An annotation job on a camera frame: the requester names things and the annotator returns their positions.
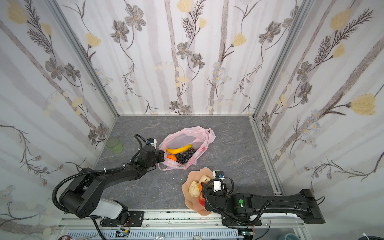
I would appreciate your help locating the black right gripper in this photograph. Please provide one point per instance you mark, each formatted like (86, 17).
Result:
(208, 193)

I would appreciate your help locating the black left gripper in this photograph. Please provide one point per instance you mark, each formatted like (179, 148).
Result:
(160, 156)

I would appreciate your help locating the red fake strawberry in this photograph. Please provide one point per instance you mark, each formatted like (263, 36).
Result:
(202, 200)

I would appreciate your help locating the peach scalloped plate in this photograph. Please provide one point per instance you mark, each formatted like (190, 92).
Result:
(193, 203)

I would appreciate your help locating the pink plastic bag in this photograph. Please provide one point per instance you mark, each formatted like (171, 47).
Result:
(198, 137)

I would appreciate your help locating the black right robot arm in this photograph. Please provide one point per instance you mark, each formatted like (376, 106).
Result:
(303, 205)

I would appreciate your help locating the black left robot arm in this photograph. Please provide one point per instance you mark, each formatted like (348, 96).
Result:
(81, 194)

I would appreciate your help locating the yellow fake banana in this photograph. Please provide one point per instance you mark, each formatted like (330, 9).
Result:
(179, 150)

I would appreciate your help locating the orange fake tangerine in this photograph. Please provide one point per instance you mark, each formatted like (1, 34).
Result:
(172, 157)

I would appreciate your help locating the dark fake grape bunch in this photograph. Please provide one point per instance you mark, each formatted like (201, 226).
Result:
(184, 157)

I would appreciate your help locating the green translucent cup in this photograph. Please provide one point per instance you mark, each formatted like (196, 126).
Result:
(114, 144)

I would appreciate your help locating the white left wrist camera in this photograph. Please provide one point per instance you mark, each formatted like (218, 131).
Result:
(152, 142)

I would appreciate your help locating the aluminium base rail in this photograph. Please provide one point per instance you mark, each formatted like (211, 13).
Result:
(182, 219)

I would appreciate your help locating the white slotted cable duct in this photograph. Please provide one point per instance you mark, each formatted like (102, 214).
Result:
(178, 234)

